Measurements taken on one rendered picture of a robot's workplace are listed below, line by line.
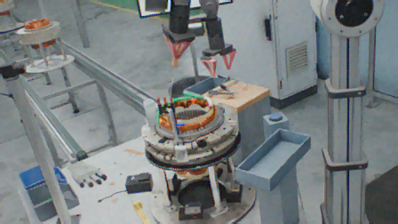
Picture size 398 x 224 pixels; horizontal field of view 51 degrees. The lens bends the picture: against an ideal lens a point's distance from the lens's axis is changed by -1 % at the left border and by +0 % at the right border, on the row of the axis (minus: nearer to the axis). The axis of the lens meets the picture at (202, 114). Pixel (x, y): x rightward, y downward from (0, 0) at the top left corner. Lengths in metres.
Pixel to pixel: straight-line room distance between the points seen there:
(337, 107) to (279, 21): 2.30
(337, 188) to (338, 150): 0.14
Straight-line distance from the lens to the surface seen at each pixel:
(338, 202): 1.51
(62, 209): 1.56
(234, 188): 1.48
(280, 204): 1.26
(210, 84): 1.81
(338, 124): 1.36
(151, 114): 1.38
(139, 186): 1.63
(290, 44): 3.70
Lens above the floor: 1.72
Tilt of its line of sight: 26 degrees down
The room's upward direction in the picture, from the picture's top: 9 degrees counter-clockwise
